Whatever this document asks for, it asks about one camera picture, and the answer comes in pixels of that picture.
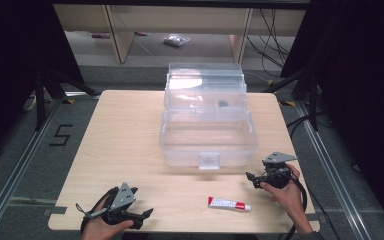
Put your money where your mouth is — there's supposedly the light wooden desk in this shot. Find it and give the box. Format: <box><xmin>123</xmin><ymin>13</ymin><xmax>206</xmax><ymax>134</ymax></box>
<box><xmin>53</xmin><ymin>3</ymin><xmax>307</xmax><ymax>65</ymax></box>

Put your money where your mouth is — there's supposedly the black metal stand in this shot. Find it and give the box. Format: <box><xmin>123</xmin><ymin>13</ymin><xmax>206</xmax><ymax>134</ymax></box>
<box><xmin>262</xmin><ymin>65</ymin><xmax>322</xmax><ymax>133</ymax></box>
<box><xmin>34</xmin><ymin>65</ymin><xmax>102</xmax><ymax>132</ymax></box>

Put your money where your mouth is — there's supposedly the person's right hand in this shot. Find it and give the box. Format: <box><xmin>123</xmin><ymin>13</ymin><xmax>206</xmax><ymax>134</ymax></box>
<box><xmin>259</xmin><ymin>163</ymin><xmax>314</xmax><ymax>235</ymax></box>

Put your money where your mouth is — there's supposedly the clear plastic bag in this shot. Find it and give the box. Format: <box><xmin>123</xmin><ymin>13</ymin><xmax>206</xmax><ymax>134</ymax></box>
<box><xmin>162</xmin><ymin>33</ymin><xmax>192</xmax><ymax>48</ymax></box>

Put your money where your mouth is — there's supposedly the red and white ointment tube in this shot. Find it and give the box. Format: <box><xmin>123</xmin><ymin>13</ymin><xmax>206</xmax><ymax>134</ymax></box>
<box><xmin>207</xmin><ymin>195</ymin><xmax>252</xmax><ymax>212</ymax></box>

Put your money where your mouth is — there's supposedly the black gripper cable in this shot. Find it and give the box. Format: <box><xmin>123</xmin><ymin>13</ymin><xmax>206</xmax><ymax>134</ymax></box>
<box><xmin>279</xmin><ymin>172</ymin><xmax>309</xmax><ymax>240</ymax></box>
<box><xmin>75</xmin><ymin>187</ymin><xmax>119</xmax><ymax>234</ymax></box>

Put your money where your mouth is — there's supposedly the bundle of black cables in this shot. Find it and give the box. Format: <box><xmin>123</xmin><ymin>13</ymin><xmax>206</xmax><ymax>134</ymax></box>
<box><xmin>245</xmin><ymin>8</ymin><xmax>292</xmax><ymax>73</ymax></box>

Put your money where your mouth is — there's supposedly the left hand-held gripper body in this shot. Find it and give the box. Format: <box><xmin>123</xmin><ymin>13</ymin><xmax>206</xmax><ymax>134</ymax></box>
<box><xmin>94</xmin><ymin>181</ymin><xmax>139</xmax><ymax>226</ymax></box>

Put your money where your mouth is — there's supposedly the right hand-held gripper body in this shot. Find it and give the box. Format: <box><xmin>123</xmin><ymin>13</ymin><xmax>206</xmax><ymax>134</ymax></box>
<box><xmin>261</xmin><ymin>151</ymin><xmax>299</xmax><ymax>190</ymax></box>

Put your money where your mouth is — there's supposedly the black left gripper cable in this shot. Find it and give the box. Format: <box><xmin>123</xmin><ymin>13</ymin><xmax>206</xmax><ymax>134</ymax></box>
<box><xmin>75</xmin><ymin>187</ymin><xmax>119</xmax><ymax>234</ymax></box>

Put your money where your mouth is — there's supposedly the clear plastic storage box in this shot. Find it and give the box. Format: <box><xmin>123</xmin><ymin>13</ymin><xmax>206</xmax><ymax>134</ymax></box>
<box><xmin>158</xmin><ymin>62</ymin><xmax>259</xmax><ymax>171</ymax></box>

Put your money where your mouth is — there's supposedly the person's left hand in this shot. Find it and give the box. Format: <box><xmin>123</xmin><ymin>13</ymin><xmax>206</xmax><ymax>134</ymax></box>
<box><xmin>80</xmin><ymin>196</ymin><xmax>135</xmax><ymax>240</ymax></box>

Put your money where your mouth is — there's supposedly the black floor cable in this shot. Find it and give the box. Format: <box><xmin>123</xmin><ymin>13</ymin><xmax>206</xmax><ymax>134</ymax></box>
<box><xmin>285</xmin><ymin>111</ymin><xmax>336</xmax><ymax>139</ymax></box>

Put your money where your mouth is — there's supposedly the black curtain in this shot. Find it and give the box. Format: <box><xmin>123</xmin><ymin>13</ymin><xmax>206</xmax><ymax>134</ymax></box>
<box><xmin>0</xmin><ymin>0</ymin><xmax>85</xmax><ymax>168</ymax></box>
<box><xmin>279</xmin><ymin>0</ymin><xmax>384</xmax><ymax>231</ymax></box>

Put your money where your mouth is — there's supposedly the metal floor rail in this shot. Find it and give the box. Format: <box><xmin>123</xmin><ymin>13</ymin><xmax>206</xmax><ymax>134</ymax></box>
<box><xmin>294</xmin><ymin>99</ymin><xmax>373</xmax><ymax>240</ymax></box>
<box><xmin>0</xmin><ymin>98</ymin><xmax>66</xmax><ymax>240</ymax></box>

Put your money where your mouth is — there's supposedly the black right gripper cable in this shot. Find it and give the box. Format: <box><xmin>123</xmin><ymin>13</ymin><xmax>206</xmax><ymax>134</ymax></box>
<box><xmin>279</xmin><ymin>172</ymin><xmax>309</xmax><ymax>240</ymax></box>

